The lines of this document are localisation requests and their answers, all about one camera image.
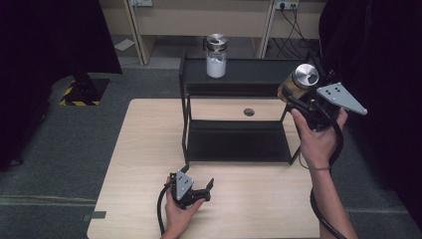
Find white wall power outlet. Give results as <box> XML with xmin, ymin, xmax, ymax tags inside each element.
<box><xmin>275</xmin><ymin>0</ymin><xmax>300</xmax><ymax>10</ymax></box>

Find black power cables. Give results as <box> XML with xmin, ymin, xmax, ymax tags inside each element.
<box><xmin>272</xmin><ymin>3</ymin><xmax>319</xmax><ymax>62</ymax></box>

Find hand-held gripper black cable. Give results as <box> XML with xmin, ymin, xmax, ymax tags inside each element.
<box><xmin>310</xmin><ymin>101</ymin><xmax>347</xmax><ymax>239</ymax></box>
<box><xmin>156</xmin><ymin>180</ymin><xmax>175</xmax><ymax>237</ymax></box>

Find right hand-held gripper black cable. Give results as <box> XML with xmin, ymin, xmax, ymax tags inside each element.
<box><xmin>310</xmin><ymin>101</ymin><xmax>347</xmax><ymax>239</ymax></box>

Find large black curtain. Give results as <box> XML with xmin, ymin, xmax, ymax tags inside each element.
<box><xmin>0</xmin><ymin>0</ymin><xmax>123</xmax><ymax>172</ymax></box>

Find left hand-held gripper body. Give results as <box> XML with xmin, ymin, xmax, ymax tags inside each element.
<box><xmin>168</xmin><ymin>169</ymin><xmax>212</xmax><ymax>210</ymax></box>

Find thin wrist band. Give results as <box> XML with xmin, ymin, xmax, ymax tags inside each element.
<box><xmin>298</xmin><ymin>161</ymin><xmax>332</xmax><ymax>172</ymax></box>

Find person's left hand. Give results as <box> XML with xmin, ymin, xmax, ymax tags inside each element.
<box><xmin>164</xmin><ymin>177</ymin><xmax>207</xmax><ymax>233</ymax></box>

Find white paper sheet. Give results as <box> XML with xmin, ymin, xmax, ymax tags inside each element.
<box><xmin>113</xmin><ymin>38</ymin><xmax>136</xmax><ymax>52</ymax></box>

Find left hand-held gripper black cable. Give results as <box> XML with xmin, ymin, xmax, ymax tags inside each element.
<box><xmin>156</xmin><ymin>180</ymin><xmax>175</xmax><ymax>237</ymax></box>

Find glass jar of brown powder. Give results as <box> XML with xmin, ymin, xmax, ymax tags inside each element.
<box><xmin>277</xmin><ymin>63</ymin><xmax>320</xmax><ymax>103</ymax></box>

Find person's right hand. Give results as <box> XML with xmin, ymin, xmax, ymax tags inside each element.
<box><xmin>290</xmin><ymin>108</ymin><xmax>348</xmax><ymax>169</ymax></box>

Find grey floor tape strip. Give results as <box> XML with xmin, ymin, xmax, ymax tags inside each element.
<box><xmin>83</xmin><ymin>210</ymin><xmax>107</xmax><ymax>222</ymax></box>

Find black curtain with stand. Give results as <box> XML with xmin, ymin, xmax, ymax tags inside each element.
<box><xmin>317</xmin><ymin>0</ymin><xmax>422</xmax><ymax>230</ymax></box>

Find glass jar of white powder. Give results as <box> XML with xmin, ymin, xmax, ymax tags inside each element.
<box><xmin>205</xmin><ymin>33</ymin><xmax>229</xmax><ymax>80</ymax></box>

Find black base with hazard stripes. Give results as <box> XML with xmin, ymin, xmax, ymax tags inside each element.
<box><xmin>59</xmin><ymin>73</ymin><xmax>110</xmax><ymax>108</ymax></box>

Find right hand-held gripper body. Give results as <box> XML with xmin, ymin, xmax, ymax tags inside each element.
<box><xmin>300</xmin><ymin>82</ymin><xmax>368</xmax><ymax>132</ymax></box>

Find wide beige wooden desk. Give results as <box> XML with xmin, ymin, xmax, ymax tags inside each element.
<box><xmin>125</xmin><ymin>0</ymin><xmax>278</xmax><ymax>67</ymax></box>

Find black two-tier metal rack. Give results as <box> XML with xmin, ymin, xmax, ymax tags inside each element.
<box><xmin>178</xmin><ymin>49</ymin><xmax>319</xmax><ymax>166</ymax></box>

